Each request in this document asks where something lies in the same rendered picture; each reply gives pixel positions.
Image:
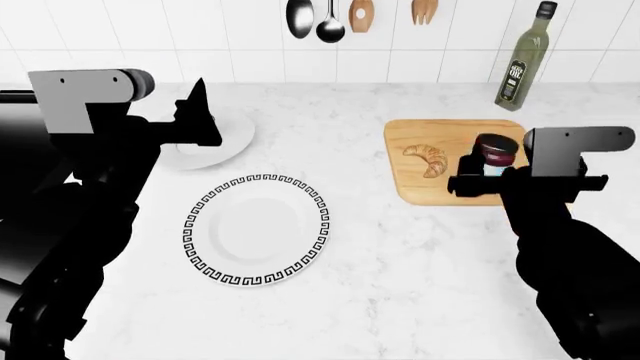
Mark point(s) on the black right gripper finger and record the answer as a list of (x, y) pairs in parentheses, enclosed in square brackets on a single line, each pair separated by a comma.
[(470, 185), (471, 163)]

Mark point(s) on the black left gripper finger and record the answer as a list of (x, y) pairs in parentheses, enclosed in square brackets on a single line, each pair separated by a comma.
[(197, 97), (200, 131)]

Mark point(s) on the dark-lidded jam jar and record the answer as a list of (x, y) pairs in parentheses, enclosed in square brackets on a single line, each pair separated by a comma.
[(496, 152)]

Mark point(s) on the golden brown croissant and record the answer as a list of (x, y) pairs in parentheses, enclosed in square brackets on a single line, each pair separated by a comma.
[(431, 156)]

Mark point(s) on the wooden cutting board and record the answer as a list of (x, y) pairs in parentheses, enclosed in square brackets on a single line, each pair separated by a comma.
[(415, 187)]

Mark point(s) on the plain white plate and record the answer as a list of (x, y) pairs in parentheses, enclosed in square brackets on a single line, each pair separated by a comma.
[(227, 140)]

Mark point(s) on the green olive oil bottle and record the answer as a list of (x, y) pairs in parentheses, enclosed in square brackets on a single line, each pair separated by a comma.
[(522, 67)]

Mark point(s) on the white plate black key border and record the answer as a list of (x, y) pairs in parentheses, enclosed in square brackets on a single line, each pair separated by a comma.
[(256, 229)]

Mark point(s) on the hanging metal spoon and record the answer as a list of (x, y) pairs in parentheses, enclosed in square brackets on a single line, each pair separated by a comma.
[(299, 17)]

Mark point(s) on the hanging metal ladle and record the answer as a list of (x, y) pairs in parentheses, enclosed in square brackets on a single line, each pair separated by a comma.
[(330, 28)]

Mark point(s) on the hanging wooden fork spatula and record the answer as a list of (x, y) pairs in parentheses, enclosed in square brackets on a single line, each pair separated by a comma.
[(424, 10)]

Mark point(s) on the hanging wooden slotted spatula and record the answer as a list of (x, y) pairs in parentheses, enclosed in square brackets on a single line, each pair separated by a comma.
[(360, 15)]

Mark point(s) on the gray right wrist camera box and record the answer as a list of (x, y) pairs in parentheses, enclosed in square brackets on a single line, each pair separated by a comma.
[(565, 150)]

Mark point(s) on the gray wrist camera box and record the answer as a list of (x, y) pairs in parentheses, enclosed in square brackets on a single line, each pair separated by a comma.
[(565, 150), (80, 97)]

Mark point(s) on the gray left wrist camera box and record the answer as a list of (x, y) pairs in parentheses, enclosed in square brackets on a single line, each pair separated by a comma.
[(80, 97)]

